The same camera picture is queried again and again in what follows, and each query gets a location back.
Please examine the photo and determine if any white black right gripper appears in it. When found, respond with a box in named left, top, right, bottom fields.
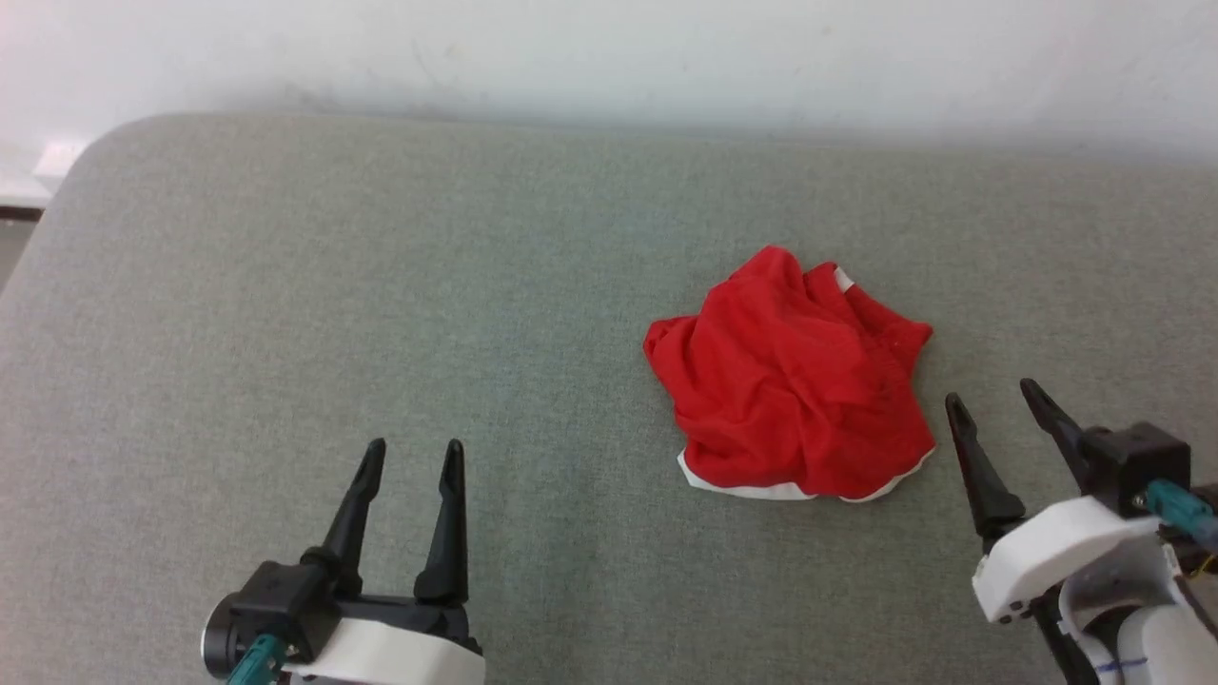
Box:
left=944, top=378, right=1183, bottom=626

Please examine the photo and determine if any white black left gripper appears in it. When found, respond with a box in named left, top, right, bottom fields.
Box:
left=284, top=438, right=487, bottom=685

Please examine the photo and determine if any red garment with white stripe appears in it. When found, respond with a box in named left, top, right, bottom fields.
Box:
left=642, top=245, right=938, bottom=502

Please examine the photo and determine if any grey fabric sofa cushion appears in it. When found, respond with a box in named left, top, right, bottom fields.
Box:
left=0, top=112, right=1218, bottom=685

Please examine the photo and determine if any white ledge fixture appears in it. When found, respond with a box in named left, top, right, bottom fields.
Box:
left=0, top=141, right=92, bottom=210

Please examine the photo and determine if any left teal plug black cable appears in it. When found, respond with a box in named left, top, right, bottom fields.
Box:
left=225, top=634, right=288, bottom=685

